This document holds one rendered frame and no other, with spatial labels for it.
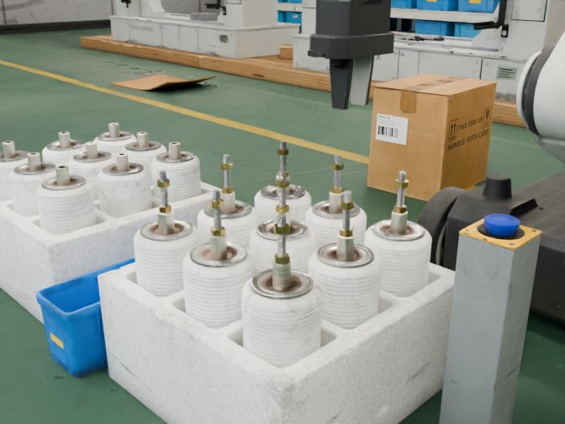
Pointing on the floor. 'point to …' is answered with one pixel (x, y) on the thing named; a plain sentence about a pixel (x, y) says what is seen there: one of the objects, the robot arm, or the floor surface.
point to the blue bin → (76, 322)
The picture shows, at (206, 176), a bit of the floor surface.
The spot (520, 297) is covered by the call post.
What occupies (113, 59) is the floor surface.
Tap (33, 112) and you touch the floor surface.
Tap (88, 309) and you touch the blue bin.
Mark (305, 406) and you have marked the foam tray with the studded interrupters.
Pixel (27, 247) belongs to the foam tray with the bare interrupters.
